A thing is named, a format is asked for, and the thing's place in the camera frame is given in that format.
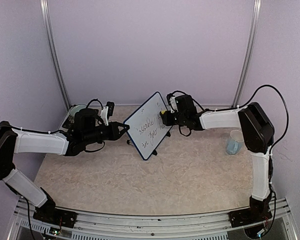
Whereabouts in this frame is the left aluminium frame post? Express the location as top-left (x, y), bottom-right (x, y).
top-left (40, 0), bottom-right (71, 110)

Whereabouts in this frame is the whiteboard metal stand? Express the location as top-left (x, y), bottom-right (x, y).
top-left (126, 130), bottom-right (171, 161)

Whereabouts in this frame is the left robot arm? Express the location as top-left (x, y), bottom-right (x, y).
top-left (0, 106), bottom-right (130, 224)

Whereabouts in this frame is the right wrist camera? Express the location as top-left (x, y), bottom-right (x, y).
top-left (166, 93), bottom-right (178, 113)

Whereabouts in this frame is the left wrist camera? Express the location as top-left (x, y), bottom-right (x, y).
top-left (100, 101), bottom-right (115, 126)

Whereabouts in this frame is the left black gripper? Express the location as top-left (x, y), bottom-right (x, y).
top-left (83, 121), bottom-right (130, 145)

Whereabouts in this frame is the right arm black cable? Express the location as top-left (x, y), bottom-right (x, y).
top-left (172, 84), bottom-right (290, 151)

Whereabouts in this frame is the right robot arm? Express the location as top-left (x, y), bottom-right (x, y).
top-left (159, 93), bottom-right (275, 228)

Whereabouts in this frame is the aluminium frame post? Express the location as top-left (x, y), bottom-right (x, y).
top-left (40, 0), bottom-right (71, 110)
top-left (232, 0), bottom-right (262, 107)

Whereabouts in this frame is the front aluminium rail base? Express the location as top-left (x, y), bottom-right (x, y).
top-left (8, 197), bottom-right (300, 240)

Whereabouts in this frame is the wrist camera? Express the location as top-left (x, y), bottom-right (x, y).
top-left (166, 93), bottom-right (178, 113)
top-left (100, 101), bottom-right (115, 126)

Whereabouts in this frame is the black patterned square plate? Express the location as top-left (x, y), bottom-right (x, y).
top-left (61, 115), bottom-right (75, 129)

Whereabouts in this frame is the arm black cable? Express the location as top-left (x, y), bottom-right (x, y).
top-left (4, 98), bottom-right (106, 153)
top-left (172, 84), bottom-right (290, 151)

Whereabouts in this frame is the right aluminium frame post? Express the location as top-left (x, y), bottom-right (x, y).
top-left (232, 0), bottom-right (262, 107)

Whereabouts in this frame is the light green bowl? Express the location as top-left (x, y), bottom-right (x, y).
top-left (69, 104), bottom-right (86, 117)

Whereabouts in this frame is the blue framed whiteboard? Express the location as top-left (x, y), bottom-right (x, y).
top-left (122, 91), bottom-right (174, 161)

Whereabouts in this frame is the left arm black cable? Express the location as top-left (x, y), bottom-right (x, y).
top-left (4, 98), bottom-right (106, 153)

